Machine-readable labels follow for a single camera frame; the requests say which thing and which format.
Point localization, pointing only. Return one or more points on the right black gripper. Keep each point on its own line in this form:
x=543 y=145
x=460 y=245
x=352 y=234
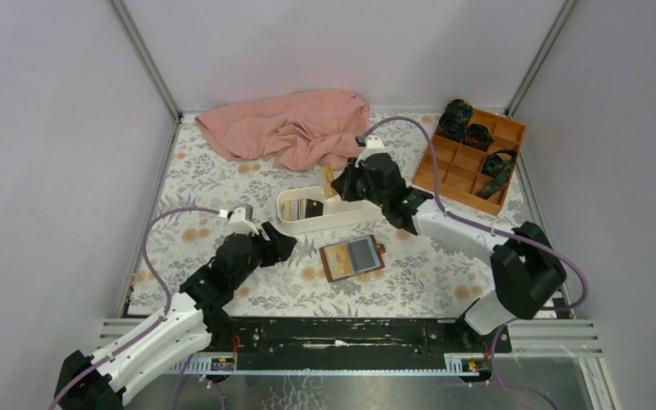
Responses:
x=354 y=179

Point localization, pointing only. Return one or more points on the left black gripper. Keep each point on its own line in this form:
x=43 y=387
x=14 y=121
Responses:
x=266 y=245

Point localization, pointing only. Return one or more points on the gold VIP card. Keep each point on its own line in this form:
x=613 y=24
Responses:
x=338 y=261
x=326 y=178

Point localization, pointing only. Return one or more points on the white oblong plastic tray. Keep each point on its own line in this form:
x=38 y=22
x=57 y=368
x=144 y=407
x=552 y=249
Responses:
x=336 y=212

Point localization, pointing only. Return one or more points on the brown leather card holder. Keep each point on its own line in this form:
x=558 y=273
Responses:
x=380 y=250

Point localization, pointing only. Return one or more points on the credit cards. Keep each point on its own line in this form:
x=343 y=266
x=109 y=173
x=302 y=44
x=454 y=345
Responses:
x=363 y=254

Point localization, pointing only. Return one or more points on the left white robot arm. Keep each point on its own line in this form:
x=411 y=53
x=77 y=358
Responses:
x=112 y=375

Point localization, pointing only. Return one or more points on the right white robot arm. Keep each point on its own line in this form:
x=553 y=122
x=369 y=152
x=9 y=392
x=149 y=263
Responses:
x=526 y=271

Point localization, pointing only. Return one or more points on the stack of cards in tray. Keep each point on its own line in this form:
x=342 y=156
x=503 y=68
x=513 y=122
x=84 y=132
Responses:
x=301 y=209

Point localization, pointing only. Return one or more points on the pink crumpled cloth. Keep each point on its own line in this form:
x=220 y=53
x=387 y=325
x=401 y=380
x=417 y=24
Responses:
x=298 y=131

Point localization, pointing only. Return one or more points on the wooden compartment organizer box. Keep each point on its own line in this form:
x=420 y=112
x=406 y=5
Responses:
x=455 y=169

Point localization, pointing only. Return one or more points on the large rolled dark tie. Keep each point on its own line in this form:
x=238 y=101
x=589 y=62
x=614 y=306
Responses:
x=455 y=119

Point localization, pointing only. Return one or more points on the small rolled dark tie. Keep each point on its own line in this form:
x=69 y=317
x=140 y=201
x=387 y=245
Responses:
x=477 y=136

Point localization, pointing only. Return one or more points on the unrolled dark patterned tie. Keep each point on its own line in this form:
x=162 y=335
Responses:
x=498 y=166

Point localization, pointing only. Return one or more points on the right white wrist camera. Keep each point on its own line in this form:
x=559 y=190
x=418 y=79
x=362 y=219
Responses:
x=370 y=145

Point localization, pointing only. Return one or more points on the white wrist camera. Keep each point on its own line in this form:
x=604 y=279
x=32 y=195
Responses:
x=240 y=219
x=370 y=145

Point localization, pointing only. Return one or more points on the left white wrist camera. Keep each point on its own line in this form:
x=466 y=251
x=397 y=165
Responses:
x=240 y=219

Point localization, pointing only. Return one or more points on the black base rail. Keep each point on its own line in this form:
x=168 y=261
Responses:
x=353 y=345

